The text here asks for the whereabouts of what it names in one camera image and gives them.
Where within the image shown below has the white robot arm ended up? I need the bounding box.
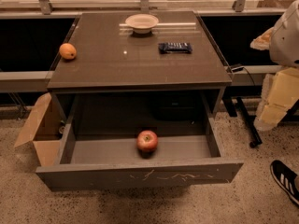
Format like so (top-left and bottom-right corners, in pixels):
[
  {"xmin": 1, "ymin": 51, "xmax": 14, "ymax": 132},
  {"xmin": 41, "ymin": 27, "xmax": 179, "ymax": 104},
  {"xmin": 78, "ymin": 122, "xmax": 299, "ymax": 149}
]
[{"xmin": 250, "ymin": 0, "xmax": 299, "ymax": 131}]

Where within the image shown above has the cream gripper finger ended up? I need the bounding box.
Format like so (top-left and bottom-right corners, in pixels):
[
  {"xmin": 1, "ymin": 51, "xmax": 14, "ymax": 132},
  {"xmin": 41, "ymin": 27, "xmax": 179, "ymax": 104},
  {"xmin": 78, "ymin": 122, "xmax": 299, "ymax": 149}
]
[
  {"xmin": 250, "ymin": 27, "xmax": 273, "ymax": 50},
  {"xmin": 254, "ymin": 67, "xmax": 299, "ymax": 131}
]

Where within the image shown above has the orange fruit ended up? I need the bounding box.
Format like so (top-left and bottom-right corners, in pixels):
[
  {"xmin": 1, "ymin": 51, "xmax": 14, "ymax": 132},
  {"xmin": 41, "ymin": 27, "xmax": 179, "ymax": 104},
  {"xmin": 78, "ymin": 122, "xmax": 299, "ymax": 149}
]
[{"xmin": 59, "ymin": 43, "xmax": 77, "ymax": 60}]

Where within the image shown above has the grey open drawer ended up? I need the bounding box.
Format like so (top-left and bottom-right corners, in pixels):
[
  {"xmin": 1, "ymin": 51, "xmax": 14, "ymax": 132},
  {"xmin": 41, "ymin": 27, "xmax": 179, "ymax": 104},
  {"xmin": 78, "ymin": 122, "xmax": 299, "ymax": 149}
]
[{"xmin": 36, "ymin": 93, "xmax": 243, "ymax": 190}]

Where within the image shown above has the red apple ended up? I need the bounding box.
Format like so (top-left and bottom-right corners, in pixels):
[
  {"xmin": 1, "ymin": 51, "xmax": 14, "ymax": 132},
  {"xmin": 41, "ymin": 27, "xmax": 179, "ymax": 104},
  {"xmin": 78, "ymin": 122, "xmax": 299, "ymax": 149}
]
[{"xmin": 136, "ymin": 130, "xmax": 158, "ymax": 152}]

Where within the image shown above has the black power adapter with cable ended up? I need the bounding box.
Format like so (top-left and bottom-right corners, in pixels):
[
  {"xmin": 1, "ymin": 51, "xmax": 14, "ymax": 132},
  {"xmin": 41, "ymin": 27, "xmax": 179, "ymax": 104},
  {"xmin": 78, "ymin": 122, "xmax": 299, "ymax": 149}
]
[{"xmin": 227, "ymin": 63, "xmax": 254, "ymax": 83}]

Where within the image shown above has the grey cabinet counter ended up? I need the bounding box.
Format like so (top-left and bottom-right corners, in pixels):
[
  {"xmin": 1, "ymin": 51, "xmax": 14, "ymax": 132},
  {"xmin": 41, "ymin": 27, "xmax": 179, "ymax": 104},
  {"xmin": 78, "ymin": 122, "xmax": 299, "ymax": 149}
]
[{"xmin": 46, "ymin": 10, "xmax": 233, "ymax": 117}]

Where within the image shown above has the dark blue snack bag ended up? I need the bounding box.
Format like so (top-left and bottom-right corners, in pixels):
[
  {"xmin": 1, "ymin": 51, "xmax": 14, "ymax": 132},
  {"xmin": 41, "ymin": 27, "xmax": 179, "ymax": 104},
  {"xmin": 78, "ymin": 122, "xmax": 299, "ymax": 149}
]
[{"xmin": 158, "ymin": 42, "xmax": 192, "ymax": 54}]

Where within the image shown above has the brown cardboard box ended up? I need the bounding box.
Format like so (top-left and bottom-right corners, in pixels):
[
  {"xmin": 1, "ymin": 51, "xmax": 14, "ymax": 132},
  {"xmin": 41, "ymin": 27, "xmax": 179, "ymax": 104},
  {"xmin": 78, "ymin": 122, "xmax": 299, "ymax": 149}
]
[{"xmin": 14, "ymin": 93, "xmax": 61, "ymax": 166}]

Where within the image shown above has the black metal stand leg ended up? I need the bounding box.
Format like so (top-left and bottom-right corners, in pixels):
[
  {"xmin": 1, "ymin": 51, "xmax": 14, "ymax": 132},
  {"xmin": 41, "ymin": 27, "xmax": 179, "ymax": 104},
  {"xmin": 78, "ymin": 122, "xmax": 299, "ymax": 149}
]
[{"xmin": 222, "ymin": 96, "xmax": 263, "ymax": 148}]

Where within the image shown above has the black striped sneaker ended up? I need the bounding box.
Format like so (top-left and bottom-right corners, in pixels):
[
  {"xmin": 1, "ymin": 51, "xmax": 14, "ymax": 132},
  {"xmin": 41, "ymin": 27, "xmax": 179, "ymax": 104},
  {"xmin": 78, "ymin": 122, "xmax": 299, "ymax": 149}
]
[{"xmin": 270, "ymin": 160, "xmax": 299, "ymax": 206}]

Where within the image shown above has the white bowl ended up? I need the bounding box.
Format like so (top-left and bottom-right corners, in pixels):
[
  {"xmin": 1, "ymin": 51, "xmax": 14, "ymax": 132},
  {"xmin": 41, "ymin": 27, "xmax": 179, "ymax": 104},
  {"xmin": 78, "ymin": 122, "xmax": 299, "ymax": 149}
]
[{"xmin": 125, "ymin": 14, "xmax": 159, "ymax": 34}]

